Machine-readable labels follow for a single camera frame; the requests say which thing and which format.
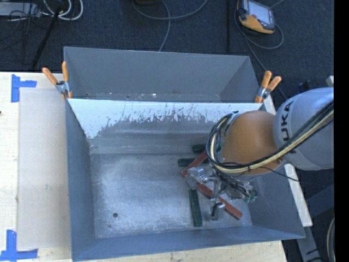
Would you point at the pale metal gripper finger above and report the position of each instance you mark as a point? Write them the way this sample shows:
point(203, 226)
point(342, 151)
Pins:
point(198, 175)
point(217, 210)

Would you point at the dark green flat block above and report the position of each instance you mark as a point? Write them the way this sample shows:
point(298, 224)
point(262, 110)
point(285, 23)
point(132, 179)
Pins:
point(196, 209)
point(186, 161)
point(199, 148)

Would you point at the grey metal bin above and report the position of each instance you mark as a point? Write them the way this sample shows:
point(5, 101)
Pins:
point(141, 190)

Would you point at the red-brown flat block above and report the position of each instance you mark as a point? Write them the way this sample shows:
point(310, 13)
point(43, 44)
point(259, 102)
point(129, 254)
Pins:
point(197, 161)
point(228, 207)

